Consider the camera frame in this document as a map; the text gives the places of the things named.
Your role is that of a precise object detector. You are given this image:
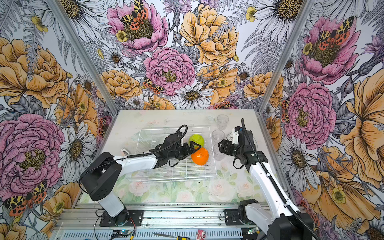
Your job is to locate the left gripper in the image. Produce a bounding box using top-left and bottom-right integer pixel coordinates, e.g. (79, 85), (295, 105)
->
(169, 140), (202, 160)

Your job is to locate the lime green bowl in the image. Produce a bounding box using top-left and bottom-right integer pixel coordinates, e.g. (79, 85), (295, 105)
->
(188, 134), (205, 148)

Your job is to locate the orange bowl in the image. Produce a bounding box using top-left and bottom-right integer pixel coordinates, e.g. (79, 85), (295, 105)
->
(191, 148), (210, 166)

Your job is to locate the clear glass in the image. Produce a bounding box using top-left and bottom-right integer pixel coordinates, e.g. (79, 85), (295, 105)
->
(214, 148), (225, 161)
(212, 130), (226, 145)
(217, 115), (229, 130)

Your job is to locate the white wire dish rack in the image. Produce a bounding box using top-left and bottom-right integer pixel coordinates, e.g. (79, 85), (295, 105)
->
(130, 126), (217, 182)

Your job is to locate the green red rimmed plate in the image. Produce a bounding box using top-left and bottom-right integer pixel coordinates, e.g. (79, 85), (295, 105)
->
(252, 136), (258, 151)

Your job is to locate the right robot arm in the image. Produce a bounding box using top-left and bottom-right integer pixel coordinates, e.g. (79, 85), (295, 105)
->
(218, 125), (319, 240)

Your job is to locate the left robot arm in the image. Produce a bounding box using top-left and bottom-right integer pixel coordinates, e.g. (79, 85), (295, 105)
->
(80, 133), (202, 226)

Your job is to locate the pink white small object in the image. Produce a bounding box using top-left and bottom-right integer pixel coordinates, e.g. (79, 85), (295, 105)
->
(196, 230), (207, 240)

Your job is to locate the green circuit board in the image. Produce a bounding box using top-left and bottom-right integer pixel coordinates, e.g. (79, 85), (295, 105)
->
(111, 229), (133, 238)

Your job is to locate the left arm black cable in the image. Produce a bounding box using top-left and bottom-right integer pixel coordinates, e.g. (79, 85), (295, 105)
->
(78, 124), (189, 193)

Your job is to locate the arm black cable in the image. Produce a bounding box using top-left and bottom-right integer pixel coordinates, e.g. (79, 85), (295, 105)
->
(240, 118), (319, 240)
(78, 124), (189, 193)

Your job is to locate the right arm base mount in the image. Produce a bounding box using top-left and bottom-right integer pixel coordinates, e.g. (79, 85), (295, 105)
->
(224, 209), (250, 226)

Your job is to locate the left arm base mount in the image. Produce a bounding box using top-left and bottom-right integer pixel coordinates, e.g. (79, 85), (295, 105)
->
(99, 210), (144, 227)

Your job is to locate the yellow handled screwdriver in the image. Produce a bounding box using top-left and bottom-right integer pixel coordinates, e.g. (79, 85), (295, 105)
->
(155, 233), (191, 240)

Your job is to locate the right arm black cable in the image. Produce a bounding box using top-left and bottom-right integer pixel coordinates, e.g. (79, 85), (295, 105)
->
(240, 118), (319, 240)

